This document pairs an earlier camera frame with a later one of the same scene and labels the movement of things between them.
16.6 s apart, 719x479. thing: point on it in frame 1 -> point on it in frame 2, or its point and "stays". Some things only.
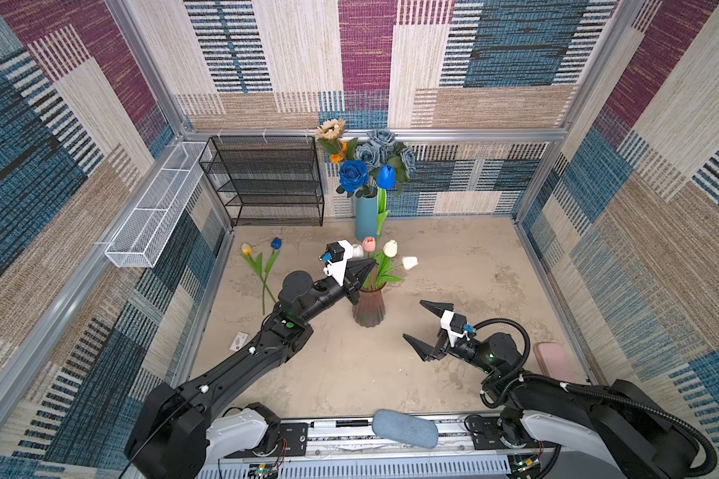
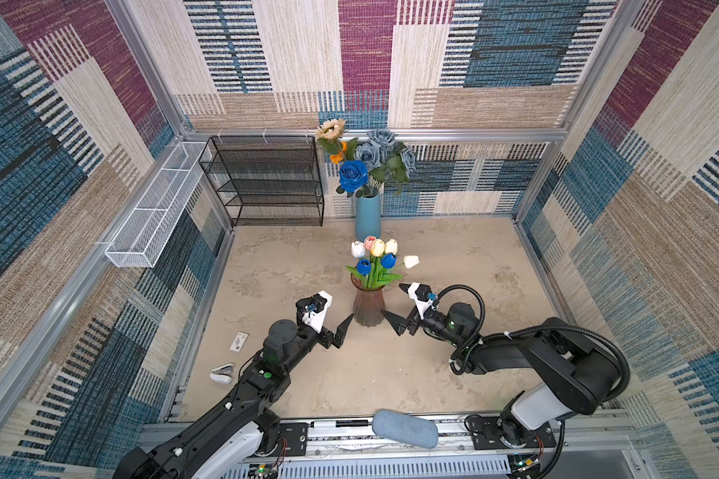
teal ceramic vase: (365, 218) stays
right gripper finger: (425, 351) -> (396, 321)
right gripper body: (442, 346) -> (433, 323)
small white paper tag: (239, 341) stays
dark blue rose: (353, 175) stays
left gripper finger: (359, 268) -> (341, 331)
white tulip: (408, 262) stays
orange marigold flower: (337, 158) stays
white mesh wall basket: (136, 244) stays
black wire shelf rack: (266, 181) stays
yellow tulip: (255, 263) -> (377, 250)
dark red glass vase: (370, 309) stays
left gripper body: (348, 289) -> (324, 338)
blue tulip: (385, 178) -> (388, 260)
